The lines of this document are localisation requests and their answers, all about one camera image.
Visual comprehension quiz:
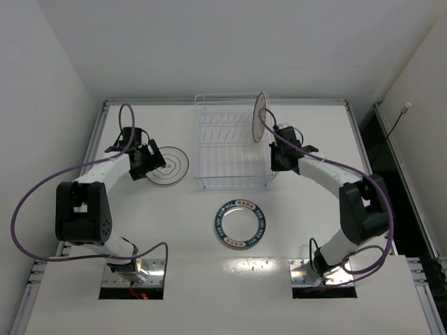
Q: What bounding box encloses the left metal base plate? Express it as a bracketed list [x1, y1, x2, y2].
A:
[101, 259, 166, 288]

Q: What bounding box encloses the dark green rimmed plate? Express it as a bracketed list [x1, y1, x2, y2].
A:
[214, 199, 267, 250]

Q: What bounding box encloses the black hanging wall cable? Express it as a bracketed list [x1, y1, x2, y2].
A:
[368, 101, 412, 168]

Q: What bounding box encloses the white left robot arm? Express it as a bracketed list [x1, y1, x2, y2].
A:
[55, 127, 166, 284]

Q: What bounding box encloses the white plate with black rings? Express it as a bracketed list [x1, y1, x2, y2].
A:
[146, 146, 190, 187]

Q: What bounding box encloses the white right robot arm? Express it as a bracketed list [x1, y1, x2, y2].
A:
[265, 126, 395, 276]

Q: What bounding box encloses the metal base plate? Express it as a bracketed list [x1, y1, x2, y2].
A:
[101, 259, 166, 288]
[288, 258, 354, 289]

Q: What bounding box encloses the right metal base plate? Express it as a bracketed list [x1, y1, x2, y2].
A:
[288, 258, 354, 289]

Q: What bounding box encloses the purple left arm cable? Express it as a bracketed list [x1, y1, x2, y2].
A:
[10, 103, 169, 283]

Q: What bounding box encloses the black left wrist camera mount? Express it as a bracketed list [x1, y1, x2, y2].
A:
[105, 127, 135, 154]

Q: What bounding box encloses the aluminium table frame rail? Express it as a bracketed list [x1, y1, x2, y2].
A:
[10, 99, 112, 335]

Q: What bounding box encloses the white plate with orange sunburst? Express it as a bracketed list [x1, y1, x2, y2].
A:
[252, 92, 268, 143]

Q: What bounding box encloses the white wire dish rack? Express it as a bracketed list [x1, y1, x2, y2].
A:
[193, 93, 277, 191]

